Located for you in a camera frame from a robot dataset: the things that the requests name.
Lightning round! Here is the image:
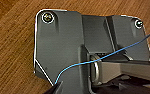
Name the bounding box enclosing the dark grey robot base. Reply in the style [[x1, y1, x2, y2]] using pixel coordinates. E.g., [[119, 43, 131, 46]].
[[32, 8, 150, 94]]

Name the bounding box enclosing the thin blue cable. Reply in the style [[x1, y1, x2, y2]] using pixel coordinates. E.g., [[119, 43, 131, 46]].
[[53, 27, 150, 86]]

